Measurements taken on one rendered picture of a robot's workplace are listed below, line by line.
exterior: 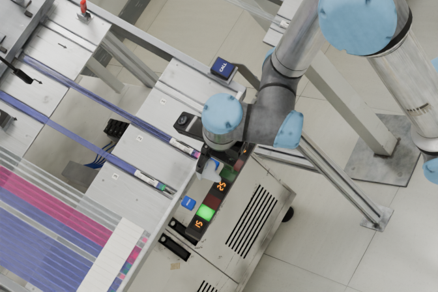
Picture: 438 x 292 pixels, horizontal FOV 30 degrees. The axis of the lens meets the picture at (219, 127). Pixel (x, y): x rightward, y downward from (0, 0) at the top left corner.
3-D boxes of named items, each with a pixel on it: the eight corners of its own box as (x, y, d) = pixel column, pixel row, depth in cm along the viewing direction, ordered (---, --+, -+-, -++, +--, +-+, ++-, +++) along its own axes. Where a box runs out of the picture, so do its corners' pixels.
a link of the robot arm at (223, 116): (242, 133, 152) (197, 125, 152) (240, 149, 163) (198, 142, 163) (249, 94, 154) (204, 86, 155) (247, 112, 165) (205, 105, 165)
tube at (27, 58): (201, 154, 197) (201, 153, 196) (197, 159, 197) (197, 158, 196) (27, 56, 205) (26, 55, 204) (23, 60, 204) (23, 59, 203)
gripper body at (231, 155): (231, 175, 178) (233, 160, 166) (197, 156, 179) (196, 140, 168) (248, 145, 180) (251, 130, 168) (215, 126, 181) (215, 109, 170)
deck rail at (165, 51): (246, 96, 208) (246, 87, 202) (242, 102, 207) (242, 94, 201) (13, -32, 218) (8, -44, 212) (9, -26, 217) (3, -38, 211)
